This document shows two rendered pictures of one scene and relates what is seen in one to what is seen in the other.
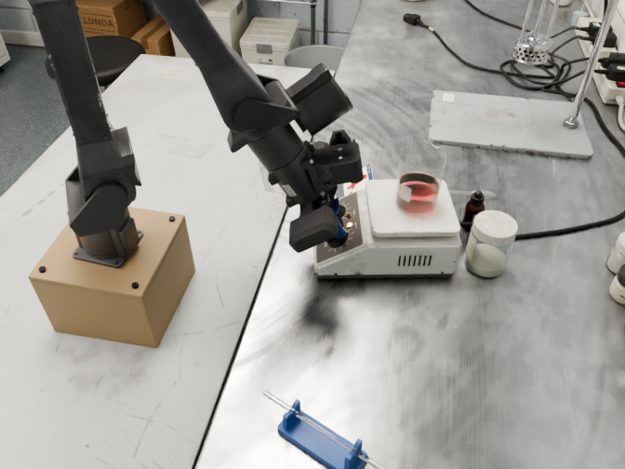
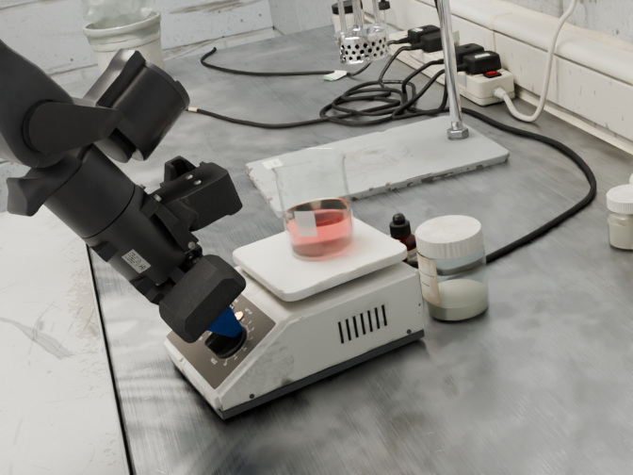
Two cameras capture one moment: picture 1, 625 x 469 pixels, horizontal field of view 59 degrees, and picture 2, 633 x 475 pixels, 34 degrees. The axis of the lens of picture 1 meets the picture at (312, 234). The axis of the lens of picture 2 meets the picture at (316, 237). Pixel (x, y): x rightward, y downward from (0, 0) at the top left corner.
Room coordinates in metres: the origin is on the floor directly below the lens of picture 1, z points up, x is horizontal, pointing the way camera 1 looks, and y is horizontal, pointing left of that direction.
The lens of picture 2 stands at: (-0.15, 0.18, 1.35)
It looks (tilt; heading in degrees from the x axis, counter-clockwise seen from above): 23 degrees down; 337
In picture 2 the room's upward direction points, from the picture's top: 10 degrees counter-clockwise
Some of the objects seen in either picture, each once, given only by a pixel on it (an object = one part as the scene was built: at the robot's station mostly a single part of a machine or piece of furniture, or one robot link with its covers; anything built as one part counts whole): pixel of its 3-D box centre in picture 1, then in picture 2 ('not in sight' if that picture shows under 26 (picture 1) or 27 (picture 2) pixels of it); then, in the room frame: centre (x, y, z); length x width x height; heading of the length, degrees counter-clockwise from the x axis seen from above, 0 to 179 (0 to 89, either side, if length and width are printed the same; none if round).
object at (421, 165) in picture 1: (418, 180); (315, 205); (0.62, -0.15, 1.03); 0.07 x 0.06 x 0.08; 177
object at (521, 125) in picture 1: (506, 121); (371, 161); (0.98, -0.39, 0.91); 0.30 x 0.20 x 0.01; 79
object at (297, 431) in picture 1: (321, 436); not in sight; (0.30, -0.01, 0.92); 0.10 x 0.03 x 0.04; 55
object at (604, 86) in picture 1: (602, 55); (445, 61); (1.25, -0.68, 0.92); 0.40 x 0.06 x 0.04; 169
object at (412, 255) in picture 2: (474, 208); (402, 246); (0.67, -0.25, 0.93); 0.03 x 0.03 x 0.07
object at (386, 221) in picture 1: (410, 206); (317, 253); (0.61, -0.14, 0.98); 0.12 x 0.12 x 0.01; 1
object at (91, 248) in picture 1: (105, 228); not in sight; (0.51, 0.25, 1.03); 0.07 x 0.07 x 0.06; 75
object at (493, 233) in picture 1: (489, 244); (452, 269); (0.58, -0.25, 0.94); 0.06 x 0.06 x 0.08
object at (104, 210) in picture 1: (94, 188); not in sight; (0.51, 0.25, 1.09); 0.09 x 0.07 x 0.06; 21
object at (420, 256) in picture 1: (389, 230); (300, 307); (0.61, -0.11, 0.94); 0.22 x 0.13 x 0.08; 91
